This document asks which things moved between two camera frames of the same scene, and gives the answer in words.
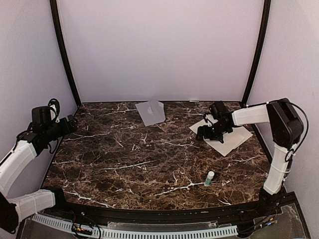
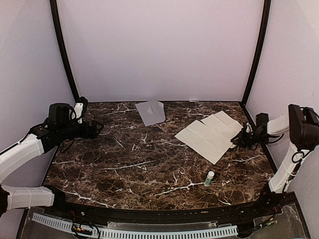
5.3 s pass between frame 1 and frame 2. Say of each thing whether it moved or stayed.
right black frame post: stayed
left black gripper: moved
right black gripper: moved
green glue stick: stayed
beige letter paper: moved
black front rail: stayed
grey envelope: stayed
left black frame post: stayed
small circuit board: stayed
